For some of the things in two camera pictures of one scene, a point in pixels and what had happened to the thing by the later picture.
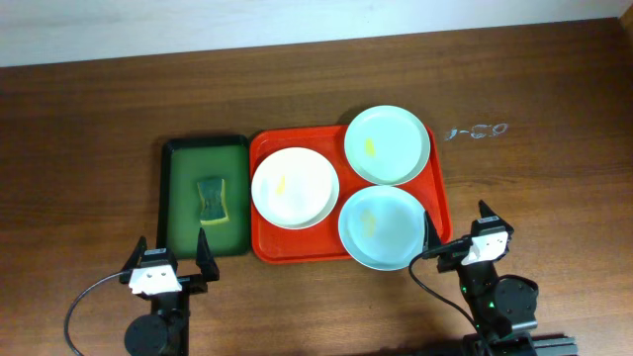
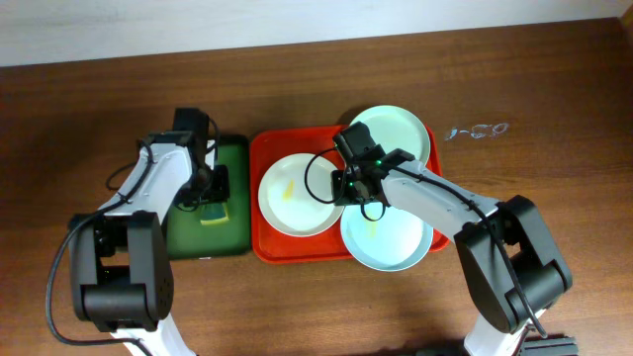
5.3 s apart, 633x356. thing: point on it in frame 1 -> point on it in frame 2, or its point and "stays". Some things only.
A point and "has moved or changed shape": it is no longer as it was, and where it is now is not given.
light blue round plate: x=382 y=227 stays
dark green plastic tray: x=205 y=183 stays
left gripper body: x=193 y=283 -> x=218 y=188
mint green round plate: x=387 y=144 stays
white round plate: x=295 y=188 has moved or changed shape
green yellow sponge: x=215 y=210 stays
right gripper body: x=450 y=249 -> x=343 y=187
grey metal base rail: x=560 y=344 stays
